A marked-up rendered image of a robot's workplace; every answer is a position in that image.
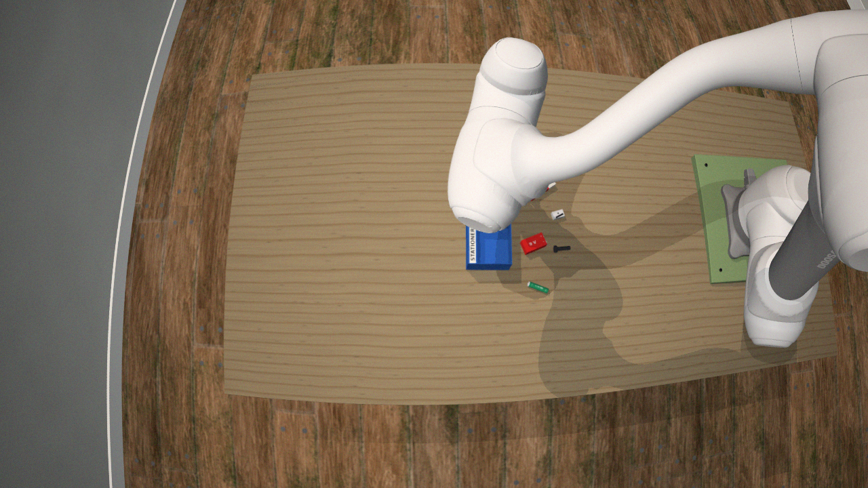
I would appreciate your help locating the green battery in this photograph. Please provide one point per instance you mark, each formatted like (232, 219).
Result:
(537, 287)

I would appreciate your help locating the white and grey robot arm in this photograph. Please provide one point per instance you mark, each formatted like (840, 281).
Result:
(799, 224)

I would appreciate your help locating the blue three-compartment bin rack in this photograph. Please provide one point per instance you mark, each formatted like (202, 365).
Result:
(488, 251)

